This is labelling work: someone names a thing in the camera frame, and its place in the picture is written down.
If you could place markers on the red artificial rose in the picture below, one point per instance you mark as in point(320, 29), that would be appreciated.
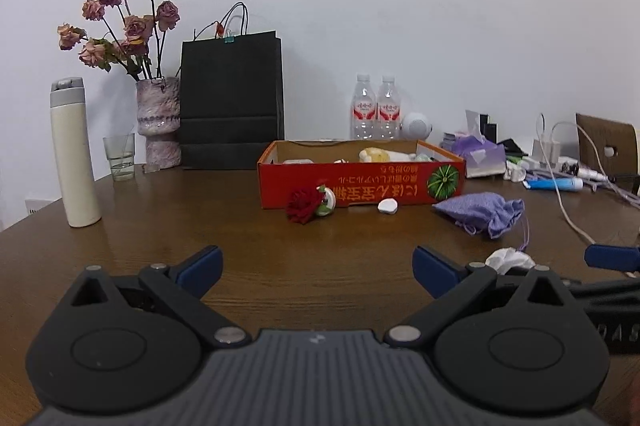
point(302, 203)

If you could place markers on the wooden chair back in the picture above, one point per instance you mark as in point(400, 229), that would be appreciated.
point(600, 131)

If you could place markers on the black paper bag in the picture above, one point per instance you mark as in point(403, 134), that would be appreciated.
point(230, 96)

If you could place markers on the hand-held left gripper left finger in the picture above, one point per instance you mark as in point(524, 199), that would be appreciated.
point(200, 271)

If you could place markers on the black pouch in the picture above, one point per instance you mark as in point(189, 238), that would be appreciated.
point(512, 147)

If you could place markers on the yellow and white plush toy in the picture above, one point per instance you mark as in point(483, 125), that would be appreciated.
point(375, 154)

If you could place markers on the white slim handheld device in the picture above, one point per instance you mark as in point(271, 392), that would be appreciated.
point(590, 172)

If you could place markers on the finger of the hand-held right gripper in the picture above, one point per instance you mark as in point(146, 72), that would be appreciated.
point(612, 257)
point(610, 291)

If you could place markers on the black rectangular case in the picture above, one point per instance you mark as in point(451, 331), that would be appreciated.
point(483, 122)
point(492, 132)

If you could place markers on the clear glass cup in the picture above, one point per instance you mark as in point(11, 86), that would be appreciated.
point(120, 161)

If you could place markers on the large white tissue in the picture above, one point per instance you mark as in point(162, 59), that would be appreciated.
point(507, 258)

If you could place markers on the white round robot speaker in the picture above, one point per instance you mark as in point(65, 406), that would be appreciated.
point(415, 123)

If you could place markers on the white charger plug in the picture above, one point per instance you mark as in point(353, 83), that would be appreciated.
point(539, 151)
point(553, 151)

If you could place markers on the cream thermos bottle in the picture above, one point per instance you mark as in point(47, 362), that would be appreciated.
point(75, 156)

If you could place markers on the purple tissue pack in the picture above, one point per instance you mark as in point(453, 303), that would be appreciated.
point(480, 156)

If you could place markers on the white wet wipes pack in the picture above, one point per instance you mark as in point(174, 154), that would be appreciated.
point(297, 161)

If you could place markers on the green and white tube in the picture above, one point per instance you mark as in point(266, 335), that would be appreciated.
point(515, 160)

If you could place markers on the clear water bottle red label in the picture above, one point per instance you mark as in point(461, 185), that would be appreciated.
point(389, 111)
point(364, 111)

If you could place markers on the small white tissue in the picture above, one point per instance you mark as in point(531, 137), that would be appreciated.
point(387, 205)

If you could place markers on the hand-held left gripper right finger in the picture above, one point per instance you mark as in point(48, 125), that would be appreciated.
point(437, 272)

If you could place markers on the white plastic gadget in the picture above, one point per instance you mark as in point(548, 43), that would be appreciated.
point(515, 173)

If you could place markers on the stack of small flat boxes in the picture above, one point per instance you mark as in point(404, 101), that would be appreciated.
point(452, 139)

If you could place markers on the red cardboard box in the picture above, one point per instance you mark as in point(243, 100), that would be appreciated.
point(370, 188)

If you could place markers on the blue tube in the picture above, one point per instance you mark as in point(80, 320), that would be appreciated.
point(550, 183)

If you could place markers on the pink speckled vase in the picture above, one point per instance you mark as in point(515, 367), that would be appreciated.
point(157, 116)

